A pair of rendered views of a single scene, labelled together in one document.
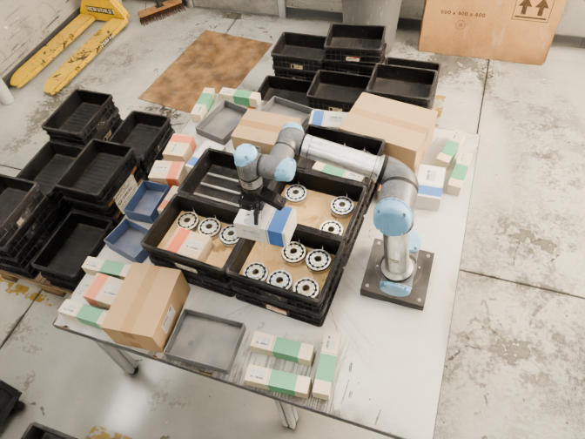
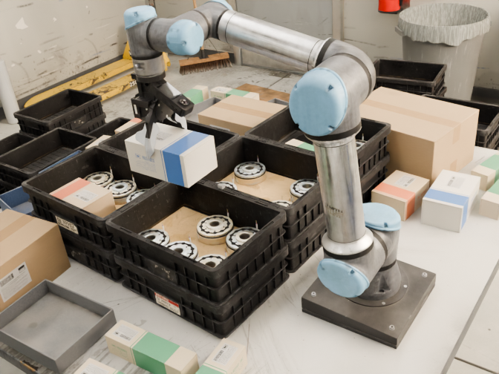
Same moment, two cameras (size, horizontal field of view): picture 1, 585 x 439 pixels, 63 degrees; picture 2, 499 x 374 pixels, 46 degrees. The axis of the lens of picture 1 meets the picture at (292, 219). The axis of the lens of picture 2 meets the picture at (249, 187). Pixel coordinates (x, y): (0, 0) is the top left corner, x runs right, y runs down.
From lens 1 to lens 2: 0.85 m
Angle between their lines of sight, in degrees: 23
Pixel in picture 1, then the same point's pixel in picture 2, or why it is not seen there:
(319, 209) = (275, 192)
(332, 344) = (225, 356)
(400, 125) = (420, 117)
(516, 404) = not seen: outside the picture
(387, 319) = (333, 349)
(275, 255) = (190, 230)
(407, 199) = (344, 74)
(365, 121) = (372, 110)
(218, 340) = (71, 329)
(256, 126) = (232, 109)
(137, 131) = not seen: hidden behind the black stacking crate
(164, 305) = (12, 255)
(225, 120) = not seen: hidden behind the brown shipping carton
